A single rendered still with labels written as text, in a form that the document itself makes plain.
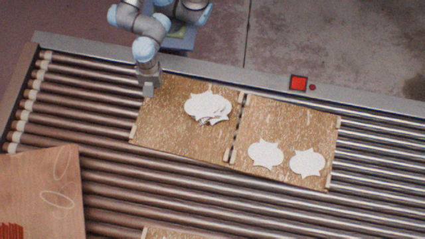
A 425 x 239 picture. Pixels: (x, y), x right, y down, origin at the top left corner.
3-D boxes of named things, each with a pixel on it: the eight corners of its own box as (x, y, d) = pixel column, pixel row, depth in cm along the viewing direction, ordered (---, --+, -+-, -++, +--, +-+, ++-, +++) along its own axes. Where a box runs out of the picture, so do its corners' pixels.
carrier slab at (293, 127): (247, 94, 212) (248, 93, 210) (339, 117, 210) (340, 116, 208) (228, 168, 198) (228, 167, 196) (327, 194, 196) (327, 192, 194)
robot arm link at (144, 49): (159, 38, 166) (147, 59, 163) (161, 54, 176) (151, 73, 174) (137, 30, 167) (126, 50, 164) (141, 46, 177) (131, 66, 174)
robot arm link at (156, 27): (143, 5, 172) (129, 30, 169) (172, 16, 171) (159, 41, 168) (145, 17, 180) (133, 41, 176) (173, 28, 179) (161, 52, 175)
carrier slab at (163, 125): (153, 72, 213) (153, 70, 212) (244, 93, 212) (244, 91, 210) (129, 144, 200) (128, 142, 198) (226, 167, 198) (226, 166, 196)
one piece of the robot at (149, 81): (130, 82, 174) (137, 100, 190) (155, 84, 174) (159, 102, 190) (135, 53, 178) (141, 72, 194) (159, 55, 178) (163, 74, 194)
